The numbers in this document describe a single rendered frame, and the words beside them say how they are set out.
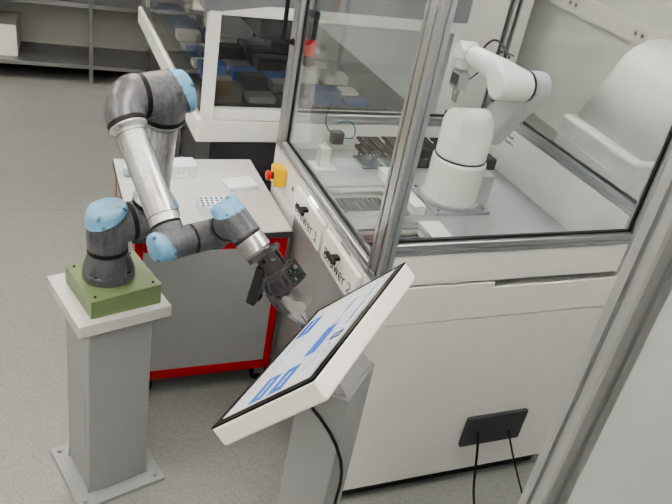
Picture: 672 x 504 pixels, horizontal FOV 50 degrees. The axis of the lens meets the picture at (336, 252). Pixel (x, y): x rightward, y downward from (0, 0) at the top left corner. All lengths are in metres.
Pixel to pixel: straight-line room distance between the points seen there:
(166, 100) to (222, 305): 1.12
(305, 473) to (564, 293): 1.16
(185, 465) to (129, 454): 0.25
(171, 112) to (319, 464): 0.95
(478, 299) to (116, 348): 1.13
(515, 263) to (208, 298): 1.16
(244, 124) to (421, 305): 1.37
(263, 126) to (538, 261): 1.45
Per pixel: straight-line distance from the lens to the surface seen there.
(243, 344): 2.95
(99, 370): 2.32
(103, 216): 2.08
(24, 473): 2.80
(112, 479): 2.69
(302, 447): 1.72
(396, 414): 2.50
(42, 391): 3.08
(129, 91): 1.86
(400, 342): 2.27
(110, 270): 2.16
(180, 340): 2.86
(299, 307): 1.74
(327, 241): 2.36
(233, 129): 3.21
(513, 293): 2.38
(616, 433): 0.97
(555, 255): 2.39
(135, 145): 1.81
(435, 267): 2.15
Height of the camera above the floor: 2.07
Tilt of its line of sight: 30 degrees down
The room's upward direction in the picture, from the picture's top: 11 degrees clockwise
